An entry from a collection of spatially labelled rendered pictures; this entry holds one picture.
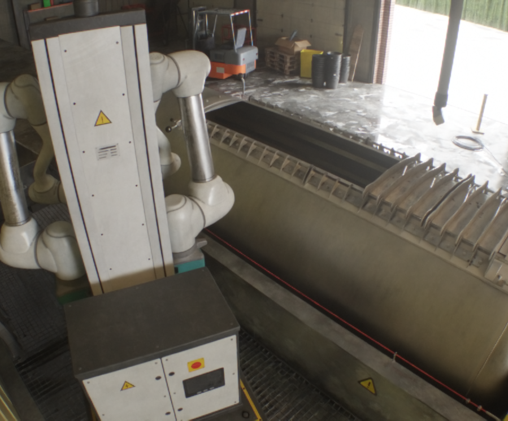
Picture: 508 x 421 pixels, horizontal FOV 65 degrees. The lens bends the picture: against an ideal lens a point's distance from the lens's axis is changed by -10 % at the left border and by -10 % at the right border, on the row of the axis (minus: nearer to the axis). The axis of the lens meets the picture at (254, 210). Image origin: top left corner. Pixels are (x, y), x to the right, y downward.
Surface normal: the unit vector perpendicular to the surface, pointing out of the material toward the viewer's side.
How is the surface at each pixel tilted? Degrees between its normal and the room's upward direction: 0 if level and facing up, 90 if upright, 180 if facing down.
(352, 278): 60
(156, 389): 90
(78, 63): 90
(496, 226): 6
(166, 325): 0
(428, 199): 8
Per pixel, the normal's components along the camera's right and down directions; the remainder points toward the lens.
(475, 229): -0.14, -0.74
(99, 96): 0.41, 0.51
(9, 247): -0.11, 0.35
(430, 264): -0.47, -0.39
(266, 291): 0.03, -0.84
